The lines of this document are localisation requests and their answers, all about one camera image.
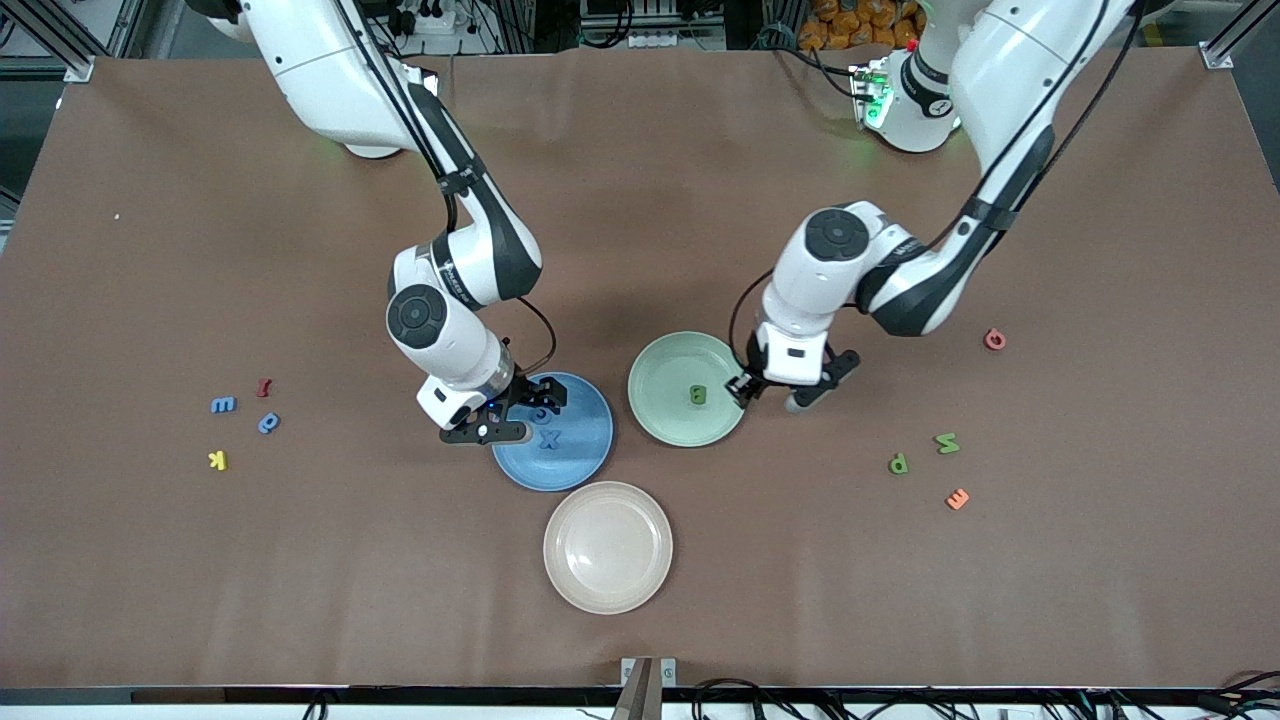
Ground blue plate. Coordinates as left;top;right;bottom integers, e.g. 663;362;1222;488
490;372;614;492

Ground green plate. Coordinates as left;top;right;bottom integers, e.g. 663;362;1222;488
627;331;750;448

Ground beige plate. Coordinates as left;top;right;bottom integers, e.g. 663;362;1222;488
543;481;674;615

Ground brown table cover sheet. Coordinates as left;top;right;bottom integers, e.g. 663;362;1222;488
0;48;1280;691

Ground long white power strip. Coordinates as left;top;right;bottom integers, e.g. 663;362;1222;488
628;30;726;49

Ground orange snack bags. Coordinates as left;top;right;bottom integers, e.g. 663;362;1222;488
798;0;923;51

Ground white power strip with plugs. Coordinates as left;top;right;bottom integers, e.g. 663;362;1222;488
395;0;456;36

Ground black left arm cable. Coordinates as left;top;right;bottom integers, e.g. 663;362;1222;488
730;0;1146;371

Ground black cable bundle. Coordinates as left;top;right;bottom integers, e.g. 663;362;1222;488
690;678;1280;720

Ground black table edge rail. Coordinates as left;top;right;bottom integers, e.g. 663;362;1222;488
0;686;1280;707

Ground metal table edge bracket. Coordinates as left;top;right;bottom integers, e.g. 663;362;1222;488
620;656;678;720

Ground aluminium frame post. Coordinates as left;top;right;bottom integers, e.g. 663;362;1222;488
0;0;96;83
1200;0;1280;71

